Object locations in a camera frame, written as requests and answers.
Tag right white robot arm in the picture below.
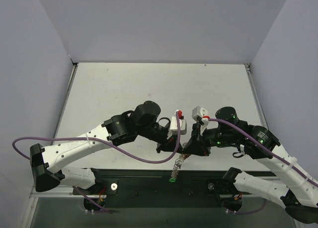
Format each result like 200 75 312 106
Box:
183 106 318 224

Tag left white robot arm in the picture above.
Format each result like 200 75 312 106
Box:
30 101 187 194

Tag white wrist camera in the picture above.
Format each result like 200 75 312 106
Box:
169 110 187 135
192 106 210 135

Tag large metal keyring with keys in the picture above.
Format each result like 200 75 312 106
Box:
169 153 190 183

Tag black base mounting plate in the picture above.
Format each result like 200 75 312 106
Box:
72 168 264 210

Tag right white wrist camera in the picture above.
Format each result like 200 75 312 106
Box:
192 106 210 135

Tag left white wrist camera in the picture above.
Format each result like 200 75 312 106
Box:
169 110 187 135

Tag aluminium frame rail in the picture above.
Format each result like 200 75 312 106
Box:
30 63 280 228

